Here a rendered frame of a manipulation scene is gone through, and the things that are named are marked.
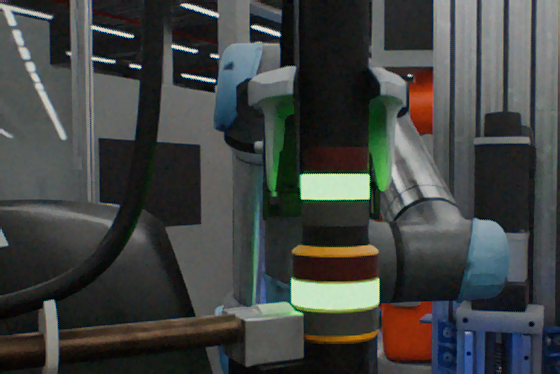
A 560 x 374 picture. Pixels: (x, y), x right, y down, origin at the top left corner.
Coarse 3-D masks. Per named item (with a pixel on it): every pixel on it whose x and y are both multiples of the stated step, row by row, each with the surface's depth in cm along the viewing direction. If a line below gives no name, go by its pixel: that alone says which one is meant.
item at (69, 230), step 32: (0, 224) 39; (32, 224) 40; (64, 224) 41; (96, 224) 43; (160, 224) 46; (0, 256) 37; (32, 256) 38; (64, 256) 39; (128, 256) 42; (160, 256) 43; (0, 288) 36; (96, 288) 39; (128, 288) 40; (160, 288) 41; (32, 320) 36; (64, 320) 36; (96, 320) 37; (128, 320) 38; (192, 352) 39
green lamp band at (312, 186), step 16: (304, 176) 34; (320, 176) 34; (336, 176) 33; (352, 176) 34; (368, 176) 35; (304, 192) 34; (320, 192) 34; (336, 192) 33; (352, 192) 34; (368, 192) 35
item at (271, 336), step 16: (240, 320) 32; (256, 320) 32; (272, 320) 32; (288, 320) 32; (240, 336) 32; (256, 336) 32; (272, 336) 32; (288, 336) 32; (224, 352) 34; (240, 352) 32; (256, 352) 32; (272, 352) 32; (288, 352) 32; (240, 368) 33; (256, 368) 32; (272, 368) 32; (288, 368) 32; (304, 368) 32
